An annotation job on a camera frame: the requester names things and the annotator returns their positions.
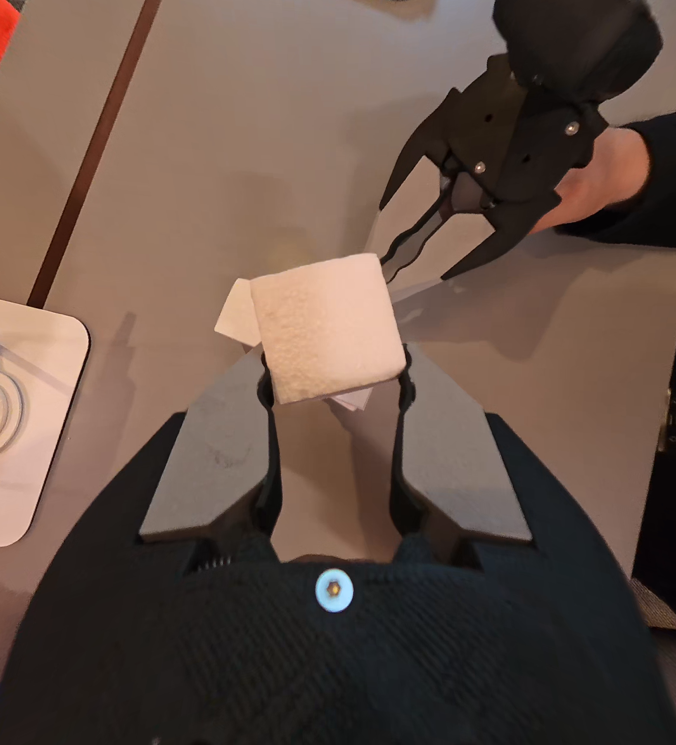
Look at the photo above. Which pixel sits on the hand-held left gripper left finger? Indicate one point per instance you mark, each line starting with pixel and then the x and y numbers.
pixel 215 465

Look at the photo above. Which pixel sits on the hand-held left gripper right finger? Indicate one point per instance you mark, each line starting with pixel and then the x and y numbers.
pixel 460 465

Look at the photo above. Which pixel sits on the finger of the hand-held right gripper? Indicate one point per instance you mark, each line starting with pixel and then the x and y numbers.
pixel 425 236
pixel 416 224

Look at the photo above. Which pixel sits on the white hard foam cube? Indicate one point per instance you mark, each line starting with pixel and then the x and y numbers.
pixel 326 326
pixel 236 314

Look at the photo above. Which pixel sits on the person's right forearm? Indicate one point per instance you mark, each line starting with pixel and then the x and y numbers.
pixel 675 174

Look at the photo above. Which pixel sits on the person's right hand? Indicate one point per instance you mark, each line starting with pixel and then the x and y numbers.
pixel 605 174

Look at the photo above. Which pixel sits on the white wooden document stand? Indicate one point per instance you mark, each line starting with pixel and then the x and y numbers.
pixel 41 378

